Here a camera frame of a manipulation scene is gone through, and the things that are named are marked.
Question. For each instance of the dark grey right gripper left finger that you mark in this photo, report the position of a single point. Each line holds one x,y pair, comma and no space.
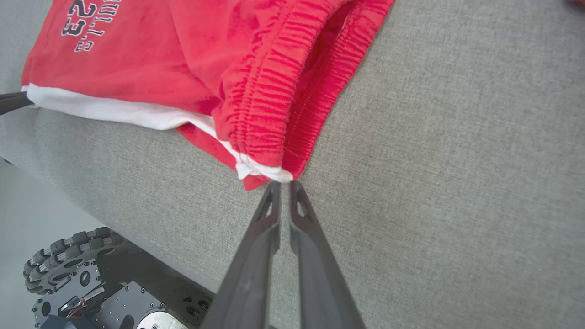
251,274

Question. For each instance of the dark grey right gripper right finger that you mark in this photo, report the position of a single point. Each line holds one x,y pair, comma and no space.
315,283

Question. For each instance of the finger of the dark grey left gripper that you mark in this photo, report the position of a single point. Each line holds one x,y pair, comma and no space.
13,103

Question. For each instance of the red shorts with white trim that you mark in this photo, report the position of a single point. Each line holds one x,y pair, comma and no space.
160,55

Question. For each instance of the black robot base chassis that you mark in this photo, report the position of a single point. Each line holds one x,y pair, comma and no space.
128,301

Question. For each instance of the black omni wheel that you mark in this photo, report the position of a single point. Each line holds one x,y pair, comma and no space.
59,269

